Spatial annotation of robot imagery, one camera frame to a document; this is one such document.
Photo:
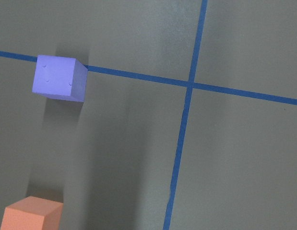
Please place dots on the purple foam block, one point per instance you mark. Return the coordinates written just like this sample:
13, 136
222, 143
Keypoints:
61, 78

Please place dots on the orange foam block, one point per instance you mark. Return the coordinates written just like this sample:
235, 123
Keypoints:
32, 213

